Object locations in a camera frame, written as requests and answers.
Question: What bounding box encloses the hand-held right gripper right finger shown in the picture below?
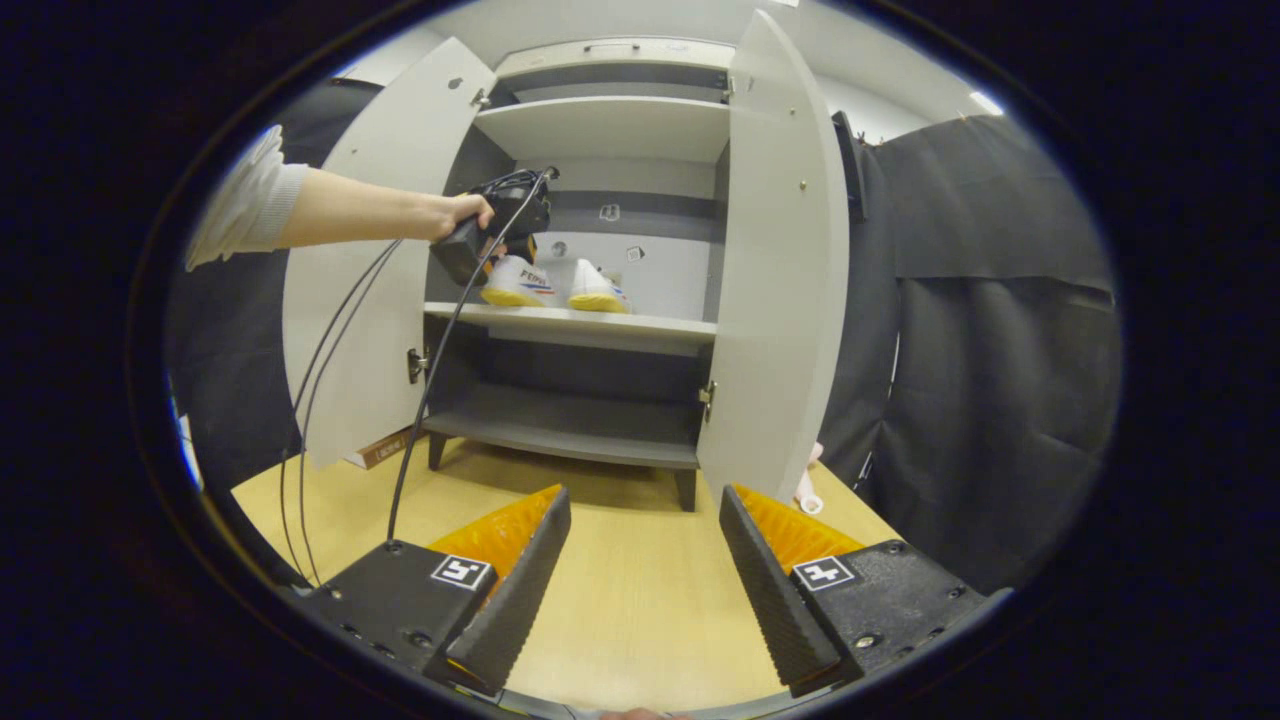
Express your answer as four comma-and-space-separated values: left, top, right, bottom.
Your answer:
717, 484, 992, 699

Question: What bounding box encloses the green and pink plush toy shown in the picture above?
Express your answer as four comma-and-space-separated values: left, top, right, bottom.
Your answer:
795, 442, 826, 516

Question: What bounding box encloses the brown cover book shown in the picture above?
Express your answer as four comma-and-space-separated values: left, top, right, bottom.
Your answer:
343, 428, 416, 471

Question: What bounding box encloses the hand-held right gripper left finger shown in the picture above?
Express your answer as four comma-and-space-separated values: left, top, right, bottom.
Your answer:
298, 486, 574, 697

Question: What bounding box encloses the black cable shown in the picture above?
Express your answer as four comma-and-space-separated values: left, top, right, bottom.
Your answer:
298, 240, 406, 588
278, 240, 401, 586
385, 170, 549, 546

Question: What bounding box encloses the white shoe cabinet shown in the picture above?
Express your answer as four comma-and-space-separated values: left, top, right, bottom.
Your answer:
282, 10, 851, 513

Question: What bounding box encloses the black backdrop cloth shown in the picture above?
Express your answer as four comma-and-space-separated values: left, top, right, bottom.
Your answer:
165, 80, 1126, 596

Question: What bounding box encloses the black door handle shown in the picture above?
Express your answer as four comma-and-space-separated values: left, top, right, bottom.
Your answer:
830, 110, 869, 223

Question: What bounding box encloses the white shoe cabinet door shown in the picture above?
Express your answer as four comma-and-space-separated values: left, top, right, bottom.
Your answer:
697, 10, 851, 506
282, 38, 498, 471

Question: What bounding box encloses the white canvas shoe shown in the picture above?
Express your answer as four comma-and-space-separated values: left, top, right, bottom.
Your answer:
480, 253, 556, 308
568, 258, 633, 315

